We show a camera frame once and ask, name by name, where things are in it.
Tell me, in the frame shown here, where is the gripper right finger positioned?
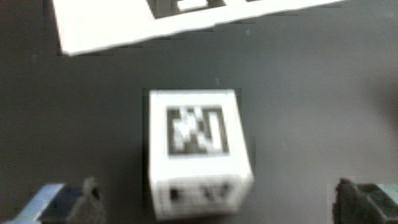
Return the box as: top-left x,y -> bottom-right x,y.
333,178 -> 398,224

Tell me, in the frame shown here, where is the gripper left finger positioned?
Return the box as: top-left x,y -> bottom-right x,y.
11,177 -> 107,224

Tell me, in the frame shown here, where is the white chair leg cube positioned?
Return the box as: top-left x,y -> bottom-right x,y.
150,89 -> 255,220

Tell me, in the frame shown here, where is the white marker base sheet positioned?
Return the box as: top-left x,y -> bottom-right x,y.
52,0 -> 343,56

